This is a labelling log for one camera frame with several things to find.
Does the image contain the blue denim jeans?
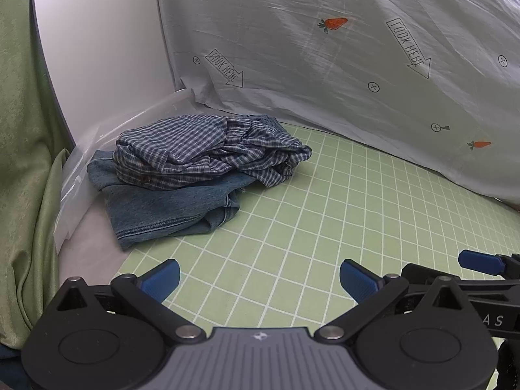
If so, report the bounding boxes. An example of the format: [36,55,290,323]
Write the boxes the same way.
[86,150,241,252]

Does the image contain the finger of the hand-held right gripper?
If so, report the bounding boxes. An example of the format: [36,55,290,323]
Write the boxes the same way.
[458,250,520,281]
[400,263,464,289]

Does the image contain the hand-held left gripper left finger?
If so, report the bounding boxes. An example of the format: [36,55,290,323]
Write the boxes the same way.
[56,259,207,343]

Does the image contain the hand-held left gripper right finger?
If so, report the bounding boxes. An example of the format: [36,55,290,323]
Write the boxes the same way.
[315,259,480,343]

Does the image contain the white carrot print sheet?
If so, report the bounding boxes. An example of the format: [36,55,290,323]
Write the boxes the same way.
[152,0,520,212]

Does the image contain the blue plaid shirt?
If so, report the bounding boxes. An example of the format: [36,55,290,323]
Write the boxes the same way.
[113,114,313,191]

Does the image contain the dark teal cloth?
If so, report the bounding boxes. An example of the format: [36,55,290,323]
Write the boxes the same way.
[0,344,27,390]

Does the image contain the clear plastic sheet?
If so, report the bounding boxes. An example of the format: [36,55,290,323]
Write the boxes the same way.
[53,87,216,253]

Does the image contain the green curtain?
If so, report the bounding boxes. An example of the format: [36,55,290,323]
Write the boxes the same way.
[0,0,76,350]

